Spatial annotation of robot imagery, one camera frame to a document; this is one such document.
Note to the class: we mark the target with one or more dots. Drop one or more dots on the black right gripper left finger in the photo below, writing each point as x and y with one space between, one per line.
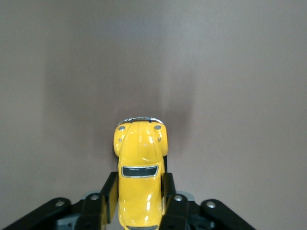
110 189

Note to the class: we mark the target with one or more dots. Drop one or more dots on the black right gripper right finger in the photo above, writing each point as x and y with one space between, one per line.
170 189

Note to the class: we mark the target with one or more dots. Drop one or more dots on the yellow beetle toy car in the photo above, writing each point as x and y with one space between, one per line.
140 153

